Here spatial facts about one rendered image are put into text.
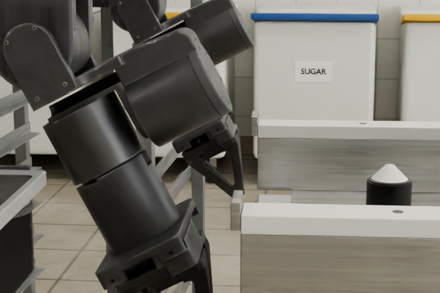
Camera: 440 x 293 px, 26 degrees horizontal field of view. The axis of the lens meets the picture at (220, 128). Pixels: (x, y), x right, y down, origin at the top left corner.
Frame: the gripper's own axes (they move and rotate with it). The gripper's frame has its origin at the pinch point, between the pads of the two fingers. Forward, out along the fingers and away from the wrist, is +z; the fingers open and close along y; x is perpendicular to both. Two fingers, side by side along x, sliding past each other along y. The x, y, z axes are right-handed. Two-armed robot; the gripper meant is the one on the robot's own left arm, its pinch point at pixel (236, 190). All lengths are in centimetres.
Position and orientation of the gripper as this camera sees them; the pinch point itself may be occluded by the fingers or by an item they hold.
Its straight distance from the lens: 113.3
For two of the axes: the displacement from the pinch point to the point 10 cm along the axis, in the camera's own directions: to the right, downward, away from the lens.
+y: 0.7, -2.0, 9.8
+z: 4.6, 8.8, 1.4
